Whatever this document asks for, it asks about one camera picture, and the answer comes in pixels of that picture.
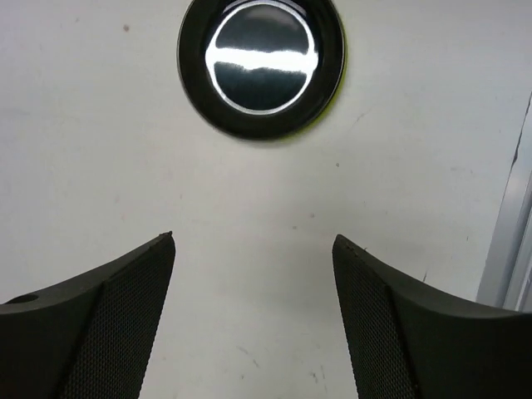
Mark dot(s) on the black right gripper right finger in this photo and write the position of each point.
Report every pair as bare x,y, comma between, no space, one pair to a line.
407,339

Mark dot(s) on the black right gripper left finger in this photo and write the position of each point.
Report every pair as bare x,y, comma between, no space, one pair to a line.
90,336

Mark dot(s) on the black plate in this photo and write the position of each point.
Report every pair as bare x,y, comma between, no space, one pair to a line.
260,70

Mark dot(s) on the aluminium table edge rail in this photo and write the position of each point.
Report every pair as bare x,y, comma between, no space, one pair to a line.
506,280

